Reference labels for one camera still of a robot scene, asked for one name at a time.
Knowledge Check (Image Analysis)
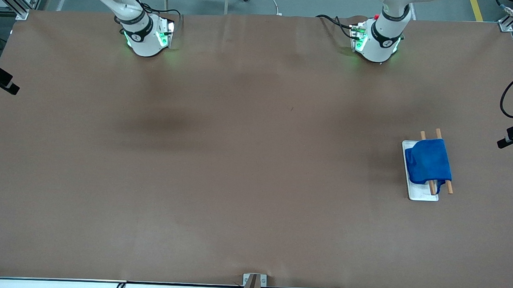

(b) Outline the blue microfibre towel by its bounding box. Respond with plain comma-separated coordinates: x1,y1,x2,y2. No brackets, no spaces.
403,138,454,195

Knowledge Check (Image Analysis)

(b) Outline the white rack with wooden bars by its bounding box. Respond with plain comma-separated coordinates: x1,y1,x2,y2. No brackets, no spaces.
400,127,456,202

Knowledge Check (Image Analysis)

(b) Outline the brown table cover sheet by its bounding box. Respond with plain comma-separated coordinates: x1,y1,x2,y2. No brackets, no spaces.
0,3,513,288

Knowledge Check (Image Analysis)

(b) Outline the black right arm base cable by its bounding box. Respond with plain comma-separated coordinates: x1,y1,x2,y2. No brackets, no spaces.
137,2,183,19

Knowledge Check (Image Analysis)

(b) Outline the black arm base cable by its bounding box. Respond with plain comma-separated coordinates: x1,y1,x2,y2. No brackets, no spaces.
315,14,356,40
137,2,183,19

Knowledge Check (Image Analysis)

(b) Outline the black left arm base cable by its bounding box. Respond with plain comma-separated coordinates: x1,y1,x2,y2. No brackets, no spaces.
315,14,356,40

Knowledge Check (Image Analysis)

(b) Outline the grey metal bracket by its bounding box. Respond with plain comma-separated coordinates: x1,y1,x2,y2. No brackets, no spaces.
242,273,268,288

